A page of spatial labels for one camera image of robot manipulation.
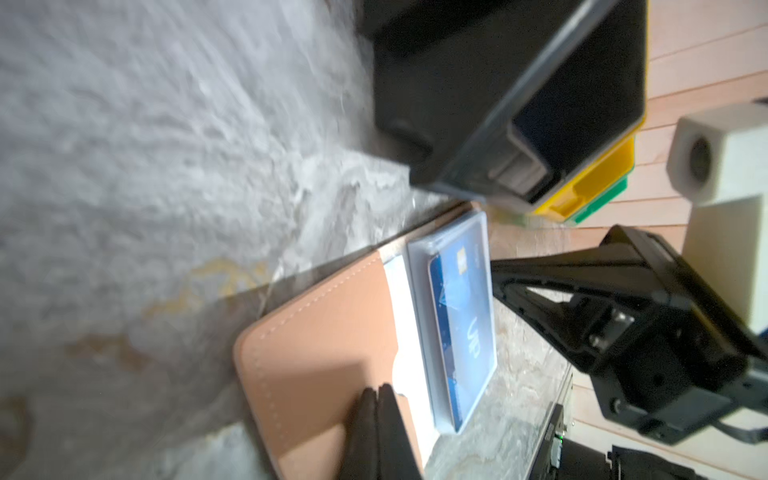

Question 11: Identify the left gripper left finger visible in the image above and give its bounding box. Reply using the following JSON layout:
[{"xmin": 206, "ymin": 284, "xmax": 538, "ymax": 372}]
[{"xmin": 338, "ymin": 388, "xmax": 379, "ymax": 480}]

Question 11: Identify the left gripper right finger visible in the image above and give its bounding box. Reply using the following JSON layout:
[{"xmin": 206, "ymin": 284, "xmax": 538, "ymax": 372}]
[{"xmin": 376, "ymin": 384, "xmax": 422, "ymax": 480}]

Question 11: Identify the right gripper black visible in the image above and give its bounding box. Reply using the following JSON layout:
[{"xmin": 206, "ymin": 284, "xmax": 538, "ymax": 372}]
[{"xmin": 490, "ymin": 225, "xmax": 767, "ymax": 445}]

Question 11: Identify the blue VIP credit card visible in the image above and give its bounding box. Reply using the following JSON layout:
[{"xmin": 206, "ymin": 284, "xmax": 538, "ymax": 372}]
[{"xmin": 427, "ymin": 243, "xmax": 497, "ymax": 434}]

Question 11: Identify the tan leather card holder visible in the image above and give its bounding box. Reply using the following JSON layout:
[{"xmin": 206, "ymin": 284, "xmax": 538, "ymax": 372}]
[{"xmin": 233, "ymin": 205, "xmax": 493, "ymax": 479}]

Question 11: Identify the green plastic bin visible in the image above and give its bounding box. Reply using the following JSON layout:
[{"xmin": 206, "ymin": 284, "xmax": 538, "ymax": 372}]
[{"xmin": 567, "ymin": 175, "xmax": 628, "ymax": 226}]

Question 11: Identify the yellow plastic bin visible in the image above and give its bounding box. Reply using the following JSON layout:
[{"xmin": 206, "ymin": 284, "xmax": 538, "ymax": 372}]
[{"xmin": 532, "ymin": 118, "xmax": 645, "ymax": 223}]

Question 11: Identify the black plastic bin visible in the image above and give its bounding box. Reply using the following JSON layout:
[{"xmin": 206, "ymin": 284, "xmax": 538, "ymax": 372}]
[{"xmin": 360, "ymin": 1, "xmax": 649, "ymax": 213}]

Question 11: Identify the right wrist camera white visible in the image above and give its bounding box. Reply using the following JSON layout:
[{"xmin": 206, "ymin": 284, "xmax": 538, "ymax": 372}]
[{"xmin": 667, "ymin": 99, "xmax": 767, "ymax": 336}]

